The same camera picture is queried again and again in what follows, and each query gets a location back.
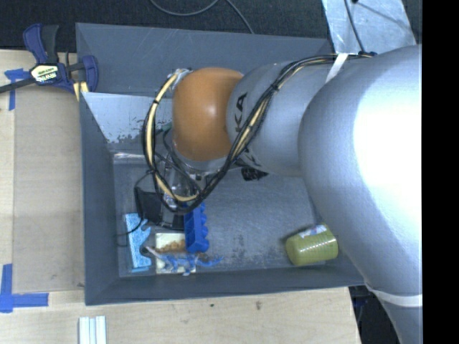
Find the blue ribbed plastic block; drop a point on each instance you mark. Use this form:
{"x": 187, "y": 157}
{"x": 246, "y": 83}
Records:
{"x": 196, "y": 229}

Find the white printed box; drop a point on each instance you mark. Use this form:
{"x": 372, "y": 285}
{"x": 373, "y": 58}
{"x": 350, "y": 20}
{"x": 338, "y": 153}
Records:
{"x": 168, "y": 240}

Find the light blue sponge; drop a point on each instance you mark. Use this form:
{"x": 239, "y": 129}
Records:
{"x": 135, "y": 242}

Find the grey metal bin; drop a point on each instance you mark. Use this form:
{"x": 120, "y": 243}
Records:
{"x": 251, "y": 213}

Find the blue toy lizard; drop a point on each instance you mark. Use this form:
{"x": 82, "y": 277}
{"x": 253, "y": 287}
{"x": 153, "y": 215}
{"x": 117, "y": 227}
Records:
{"x": 183, "y": 261}

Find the pale wood board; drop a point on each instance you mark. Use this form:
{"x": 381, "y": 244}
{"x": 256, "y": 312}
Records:
{"x": 46, "y": 192}

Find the green plastic cup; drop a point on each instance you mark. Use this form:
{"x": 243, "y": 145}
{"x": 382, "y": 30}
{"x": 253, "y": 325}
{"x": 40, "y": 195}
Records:
{"x": 312, "y": 247}

